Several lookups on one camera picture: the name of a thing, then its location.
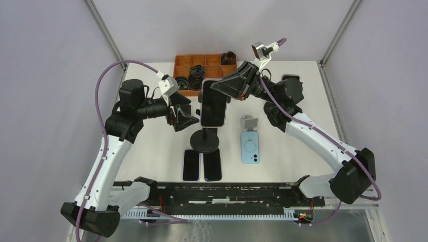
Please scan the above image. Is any black coil tray left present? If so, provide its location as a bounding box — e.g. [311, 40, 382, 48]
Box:
[175, 76, 189, 90]

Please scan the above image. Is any black coil tray middle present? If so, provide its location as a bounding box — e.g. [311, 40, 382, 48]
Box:
[188, 65, 205, 79]

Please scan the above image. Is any black coil tray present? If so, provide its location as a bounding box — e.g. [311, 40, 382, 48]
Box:
[175, 76, 189, 90]
[188, 76, 204, 91]
[188, 65, 205, 79]

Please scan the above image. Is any white pink case phone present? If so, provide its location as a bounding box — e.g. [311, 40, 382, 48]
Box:
[200, 79, 228, 128]

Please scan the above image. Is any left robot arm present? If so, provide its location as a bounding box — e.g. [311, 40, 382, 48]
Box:
[61, 79, 199, 237]

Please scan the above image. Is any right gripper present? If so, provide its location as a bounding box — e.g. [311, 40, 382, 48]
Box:
[210, 60, 281, 105]

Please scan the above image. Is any pink case phone right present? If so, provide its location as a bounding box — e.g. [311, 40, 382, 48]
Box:
[281, 74, 300, 80]

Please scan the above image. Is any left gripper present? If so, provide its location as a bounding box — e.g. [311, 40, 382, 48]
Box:
[136, 91, 199, 131]

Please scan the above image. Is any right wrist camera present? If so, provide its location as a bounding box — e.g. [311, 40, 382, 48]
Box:
[251, 41, 281, 71]

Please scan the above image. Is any orange compartment tray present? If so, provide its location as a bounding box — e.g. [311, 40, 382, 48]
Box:
[173, 53, 238, 79]

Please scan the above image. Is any white comb cable duct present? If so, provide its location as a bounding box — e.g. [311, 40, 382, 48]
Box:
[120, 208, 302, 221]

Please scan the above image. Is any round base stand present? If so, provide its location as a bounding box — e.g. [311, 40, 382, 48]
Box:
[190, 92, 231, 154]
[263, 102, 288, 120]

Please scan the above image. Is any black coil tray front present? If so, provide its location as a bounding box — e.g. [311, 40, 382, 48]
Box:
[188, 76, 204, 91]

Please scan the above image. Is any grey folding stand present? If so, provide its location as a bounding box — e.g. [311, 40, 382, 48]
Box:
[241, 115, 258, 132]

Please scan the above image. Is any lavender case phone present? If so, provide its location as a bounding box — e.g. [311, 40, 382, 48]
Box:
[182, 149, 200, 182]

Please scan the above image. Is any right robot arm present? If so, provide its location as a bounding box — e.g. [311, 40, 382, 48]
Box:
[211, 61, 382, 206]

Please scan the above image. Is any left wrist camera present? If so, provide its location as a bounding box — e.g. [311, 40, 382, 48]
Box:
[158, 74, 179, 98]

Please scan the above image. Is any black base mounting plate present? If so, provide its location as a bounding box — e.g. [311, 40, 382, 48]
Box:
[114, 182, 326, 216]

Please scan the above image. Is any black coil back corner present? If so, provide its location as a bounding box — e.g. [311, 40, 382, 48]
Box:
[221, 51, 236, 65]

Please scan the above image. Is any black case phone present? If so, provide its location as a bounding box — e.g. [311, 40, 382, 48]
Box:
[203, 148, 222, 182]

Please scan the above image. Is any blue case phone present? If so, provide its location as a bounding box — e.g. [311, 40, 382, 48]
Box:
[241, 131, 260, 165]

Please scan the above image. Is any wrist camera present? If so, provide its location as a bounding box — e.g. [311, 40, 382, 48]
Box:
[158, 74, 179, 98]
[251, 41, 281, 71]

